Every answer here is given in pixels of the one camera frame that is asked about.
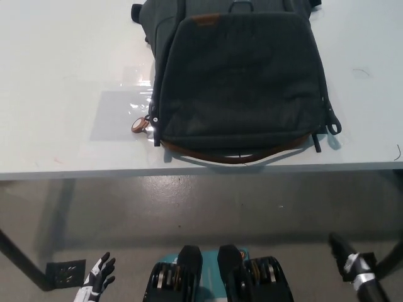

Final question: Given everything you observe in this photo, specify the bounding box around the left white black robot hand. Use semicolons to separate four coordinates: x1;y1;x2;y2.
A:
73;251;117;302

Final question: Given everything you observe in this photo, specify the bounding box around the round brown leather tag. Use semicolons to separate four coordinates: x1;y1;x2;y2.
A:
131;116;150;135

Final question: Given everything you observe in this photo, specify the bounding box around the black table leg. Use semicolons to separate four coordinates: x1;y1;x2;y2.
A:
0;228;53;292

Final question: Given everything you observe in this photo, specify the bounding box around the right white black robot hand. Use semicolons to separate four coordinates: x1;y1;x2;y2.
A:
328;232;378;284

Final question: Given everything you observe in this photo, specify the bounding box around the clear plastic sheet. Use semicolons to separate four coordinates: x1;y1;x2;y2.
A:
75;64;159;148

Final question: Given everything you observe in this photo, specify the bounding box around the dark grey backpack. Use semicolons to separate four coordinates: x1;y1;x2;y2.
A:
130;0;343;166

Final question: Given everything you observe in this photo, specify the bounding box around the black teal robot body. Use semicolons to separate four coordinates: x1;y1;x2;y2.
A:
144;244;295;302

